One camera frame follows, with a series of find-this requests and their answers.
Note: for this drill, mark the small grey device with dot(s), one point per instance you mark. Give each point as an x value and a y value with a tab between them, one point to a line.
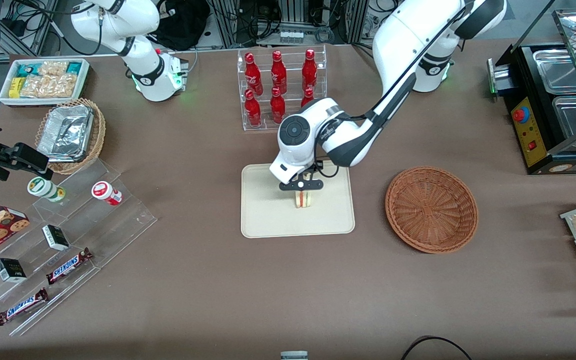
294	356

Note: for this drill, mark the green lidded white jar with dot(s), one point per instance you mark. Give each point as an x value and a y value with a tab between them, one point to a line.
45	189

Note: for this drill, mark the Snickers bar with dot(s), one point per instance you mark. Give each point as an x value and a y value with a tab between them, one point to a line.
22	306
68	266

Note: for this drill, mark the beige plastic tray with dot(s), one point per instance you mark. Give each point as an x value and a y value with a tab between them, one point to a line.
268	215

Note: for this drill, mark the triangular sandwich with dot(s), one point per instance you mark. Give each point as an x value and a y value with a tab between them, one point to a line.
304	200

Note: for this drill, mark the teal snack packet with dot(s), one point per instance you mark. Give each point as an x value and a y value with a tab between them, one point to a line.
74	67
26	70

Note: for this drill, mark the aluminium foil tray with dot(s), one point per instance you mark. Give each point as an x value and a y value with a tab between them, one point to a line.
65	132

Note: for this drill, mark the light wicker basket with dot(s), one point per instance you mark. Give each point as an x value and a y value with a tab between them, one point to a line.
99	135

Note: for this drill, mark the red cola bottle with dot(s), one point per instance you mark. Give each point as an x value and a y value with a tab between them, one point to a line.
278	72
309	70
307	96
276	105
253	75
253	110

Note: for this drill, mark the yellow snack packet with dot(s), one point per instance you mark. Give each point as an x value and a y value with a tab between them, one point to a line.
15	87

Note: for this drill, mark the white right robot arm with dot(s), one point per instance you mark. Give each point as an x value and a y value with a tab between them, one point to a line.
148	75

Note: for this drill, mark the clear acrylic bottle rack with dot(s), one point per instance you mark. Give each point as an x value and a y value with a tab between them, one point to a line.
290	55

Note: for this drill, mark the black bag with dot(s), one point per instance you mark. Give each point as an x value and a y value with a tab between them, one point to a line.
183	25

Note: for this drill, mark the small black box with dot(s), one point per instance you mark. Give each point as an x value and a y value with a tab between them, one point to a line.
55	237
10	270

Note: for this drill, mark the white power strip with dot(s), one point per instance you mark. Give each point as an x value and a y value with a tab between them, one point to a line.
291	36

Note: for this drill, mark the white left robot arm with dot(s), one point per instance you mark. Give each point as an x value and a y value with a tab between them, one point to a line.
403	40

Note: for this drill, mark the round brown wicker basket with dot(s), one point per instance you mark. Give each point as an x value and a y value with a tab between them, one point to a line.
430	210

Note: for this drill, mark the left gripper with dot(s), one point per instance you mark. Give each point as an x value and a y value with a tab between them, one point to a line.
311	170

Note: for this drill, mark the black food warmer machine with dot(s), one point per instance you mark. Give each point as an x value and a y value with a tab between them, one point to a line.
530	135

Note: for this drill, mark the clear acrylic stepped display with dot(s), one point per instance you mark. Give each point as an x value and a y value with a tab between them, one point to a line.
93	225

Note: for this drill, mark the clear bag of crackers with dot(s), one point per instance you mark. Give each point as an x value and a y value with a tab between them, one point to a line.
50	86
53	67

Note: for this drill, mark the red lidded white jar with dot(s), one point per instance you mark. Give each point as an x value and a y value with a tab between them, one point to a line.
105	192

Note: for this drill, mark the white rectangular snack bin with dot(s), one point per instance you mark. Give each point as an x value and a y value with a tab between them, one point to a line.
8	100

